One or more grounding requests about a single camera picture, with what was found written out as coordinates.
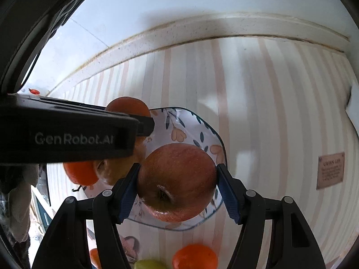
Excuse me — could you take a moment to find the white power bank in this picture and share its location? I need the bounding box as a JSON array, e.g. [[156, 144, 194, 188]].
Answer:
[[346, 85, 359, 138]]

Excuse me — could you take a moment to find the green apple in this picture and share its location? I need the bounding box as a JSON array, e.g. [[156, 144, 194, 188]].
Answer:
[[134, 259, 169, 269]]

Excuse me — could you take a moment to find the floral oval plate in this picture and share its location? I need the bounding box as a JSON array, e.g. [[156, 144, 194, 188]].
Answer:
[[84, 106, 228, 230]]

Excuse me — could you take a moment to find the large orange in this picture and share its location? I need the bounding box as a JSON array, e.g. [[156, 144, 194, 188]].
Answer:
[[106, 97, 151, 118]]

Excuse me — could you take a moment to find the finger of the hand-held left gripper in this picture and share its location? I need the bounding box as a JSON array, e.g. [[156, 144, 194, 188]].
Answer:
[[104, 105, 155, 138]]

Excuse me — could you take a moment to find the person's left forearm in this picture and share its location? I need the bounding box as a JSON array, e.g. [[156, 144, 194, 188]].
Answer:
[[0, 164, 38, 243]]

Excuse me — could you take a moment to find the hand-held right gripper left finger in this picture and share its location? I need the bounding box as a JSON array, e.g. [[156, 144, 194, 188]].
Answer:
[[31, 163, 141, 269]]

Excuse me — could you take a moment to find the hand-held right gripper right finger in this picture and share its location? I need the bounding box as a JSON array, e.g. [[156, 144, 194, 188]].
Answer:
[[215, 163, 327, 269]]

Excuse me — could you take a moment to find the red apple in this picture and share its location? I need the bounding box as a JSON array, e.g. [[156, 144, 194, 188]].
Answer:
[[97, 137, 147, 186], [137, 143, 218, 222]]

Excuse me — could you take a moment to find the striped table mat with cat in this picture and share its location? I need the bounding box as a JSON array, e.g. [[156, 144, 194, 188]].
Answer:
[[46, 38, 359, 269]]

